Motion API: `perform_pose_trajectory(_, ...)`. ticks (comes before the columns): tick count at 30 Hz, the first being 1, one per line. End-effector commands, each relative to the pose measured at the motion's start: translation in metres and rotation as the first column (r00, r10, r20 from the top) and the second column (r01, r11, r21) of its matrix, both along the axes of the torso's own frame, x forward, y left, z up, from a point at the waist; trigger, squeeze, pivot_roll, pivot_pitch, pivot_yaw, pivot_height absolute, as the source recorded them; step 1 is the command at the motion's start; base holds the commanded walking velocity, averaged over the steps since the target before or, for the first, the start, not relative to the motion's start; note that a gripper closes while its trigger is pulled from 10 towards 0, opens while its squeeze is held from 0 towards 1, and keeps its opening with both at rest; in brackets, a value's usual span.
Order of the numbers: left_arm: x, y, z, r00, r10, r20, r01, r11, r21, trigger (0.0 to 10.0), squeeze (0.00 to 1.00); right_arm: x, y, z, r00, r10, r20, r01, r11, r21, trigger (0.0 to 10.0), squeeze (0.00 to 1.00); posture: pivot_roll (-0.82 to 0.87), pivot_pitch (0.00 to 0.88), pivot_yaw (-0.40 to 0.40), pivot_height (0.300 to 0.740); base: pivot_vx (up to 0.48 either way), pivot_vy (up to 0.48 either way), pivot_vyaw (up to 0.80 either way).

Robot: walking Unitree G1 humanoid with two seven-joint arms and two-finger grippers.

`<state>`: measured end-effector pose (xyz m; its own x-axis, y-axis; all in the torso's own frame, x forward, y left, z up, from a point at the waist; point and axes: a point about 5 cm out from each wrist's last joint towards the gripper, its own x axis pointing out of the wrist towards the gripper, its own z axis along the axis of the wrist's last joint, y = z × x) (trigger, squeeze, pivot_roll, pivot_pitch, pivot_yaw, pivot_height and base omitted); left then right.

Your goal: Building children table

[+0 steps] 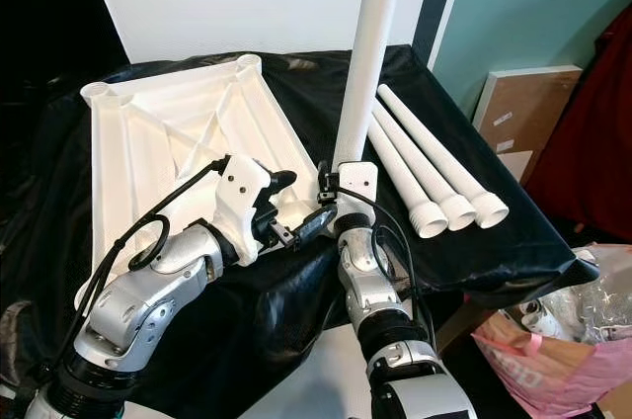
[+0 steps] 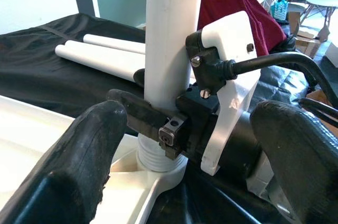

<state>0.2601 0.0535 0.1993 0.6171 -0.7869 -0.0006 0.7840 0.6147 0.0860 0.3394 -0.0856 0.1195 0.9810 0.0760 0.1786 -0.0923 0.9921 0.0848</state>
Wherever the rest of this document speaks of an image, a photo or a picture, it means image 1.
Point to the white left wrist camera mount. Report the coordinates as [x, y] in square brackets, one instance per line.
[242, 197]

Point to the clear plastic bag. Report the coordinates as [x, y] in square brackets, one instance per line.
[592, 300]

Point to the white plastic table top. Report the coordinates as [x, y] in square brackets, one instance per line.
[178, 162]

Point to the black plastic table cover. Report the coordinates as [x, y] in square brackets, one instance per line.
[311, 103]

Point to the pink plastic bag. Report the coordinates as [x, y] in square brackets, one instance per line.
[553, 375]

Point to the dark red fabric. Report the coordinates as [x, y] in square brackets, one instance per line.
[588, 142]

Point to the brown board with white frame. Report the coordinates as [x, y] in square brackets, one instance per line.
[528, 108]

